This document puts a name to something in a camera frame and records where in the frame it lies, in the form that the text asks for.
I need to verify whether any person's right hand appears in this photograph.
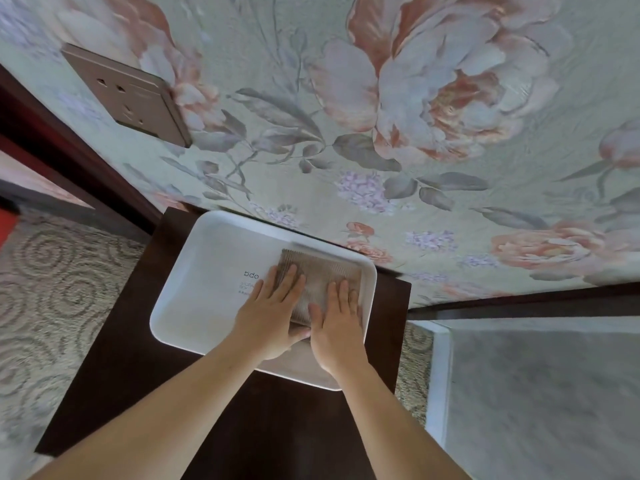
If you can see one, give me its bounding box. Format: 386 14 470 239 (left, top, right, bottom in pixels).
307 279 371 378

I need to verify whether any person's right forearm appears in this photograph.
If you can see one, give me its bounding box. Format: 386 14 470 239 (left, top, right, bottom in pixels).
333 363 473 480

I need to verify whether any white plastic tray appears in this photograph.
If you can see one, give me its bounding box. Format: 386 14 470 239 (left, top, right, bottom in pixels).
149 210 379 392

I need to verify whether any person's left hand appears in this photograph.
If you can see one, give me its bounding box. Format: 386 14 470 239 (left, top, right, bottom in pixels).
231 264 312 363

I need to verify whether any red box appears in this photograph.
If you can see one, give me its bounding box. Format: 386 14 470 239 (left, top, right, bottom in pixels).
0 207 21 248

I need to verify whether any dark wooden stand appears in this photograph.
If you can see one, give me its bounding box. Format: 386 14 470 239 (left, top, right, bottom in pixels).
33 207 413 480

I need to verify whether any bronze wall outlet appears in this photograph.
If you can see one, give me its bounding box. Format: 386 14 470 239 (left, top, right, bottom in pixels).
61 42 194 149

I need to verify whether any dark wooden door frame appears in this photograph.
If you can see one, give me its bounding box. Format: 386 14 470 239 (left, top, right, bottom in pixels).
0 64 163 243

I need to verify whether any dark wooden baseboard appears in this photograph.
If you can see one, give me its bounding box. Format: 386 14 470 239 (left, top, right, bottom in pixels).
407 280 640 321

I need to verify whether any beige cleaning cloth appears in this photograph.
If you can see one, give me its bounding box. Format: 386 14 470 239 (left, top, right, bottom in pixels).
275 248 363 328

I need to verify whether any person's left forearm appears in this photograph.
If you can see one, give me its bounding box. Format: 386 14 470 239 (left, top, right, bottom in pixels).
29 339 273 480

